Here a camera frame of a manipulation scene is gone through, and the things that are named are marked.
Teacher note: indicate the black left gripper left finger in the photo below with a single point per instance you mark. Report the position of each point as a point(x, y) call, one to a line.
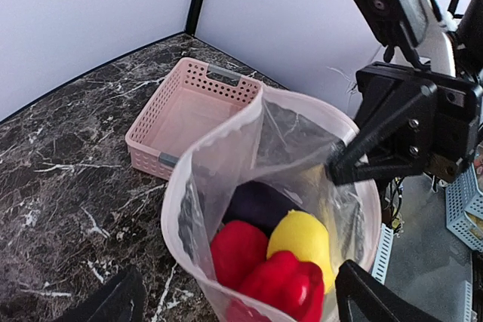
point(120, 299)

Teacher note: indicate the red toy bell pepper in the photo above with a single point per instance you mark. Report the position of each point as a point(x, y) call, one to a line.
point(289, 285)

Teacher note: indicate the pink perforated plastic basket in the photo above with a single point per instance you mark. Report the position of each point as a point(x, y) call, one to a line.
point(193, 99)

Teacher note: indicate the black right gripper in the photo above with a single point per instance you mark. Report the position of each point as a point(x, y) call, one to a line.
point(411, 122)

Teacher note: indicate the yellow toy lemon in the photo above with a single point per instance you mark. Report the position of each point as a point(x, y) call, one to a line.
point(307, 238)

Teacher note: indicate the blue perforated metal basket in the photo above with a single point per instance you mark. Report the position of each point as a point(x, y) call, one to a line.
point(463, 202)

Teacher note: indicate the clear zip top bag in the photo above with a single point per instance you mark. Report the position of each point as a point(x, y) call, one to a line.
point(258, 165)

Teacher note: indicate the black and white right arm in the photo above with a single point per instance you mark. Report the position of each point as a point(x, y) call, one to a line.
point(467, 47)

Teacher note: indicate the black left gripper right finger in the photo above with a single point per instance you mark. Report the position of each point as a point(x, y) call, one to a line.
point(375, 301)

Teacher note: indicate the white slotted cable duct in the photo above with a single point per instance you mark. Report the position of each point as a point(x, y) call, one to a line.
point(384, 249)

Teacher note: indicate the purple toy eggplant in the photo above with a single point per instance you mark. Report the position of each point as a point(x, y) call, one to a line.
point(259, 205)

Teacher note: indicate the red toy tomato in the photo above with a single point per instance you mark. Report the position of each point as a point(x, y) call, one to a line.
point(236, 250)

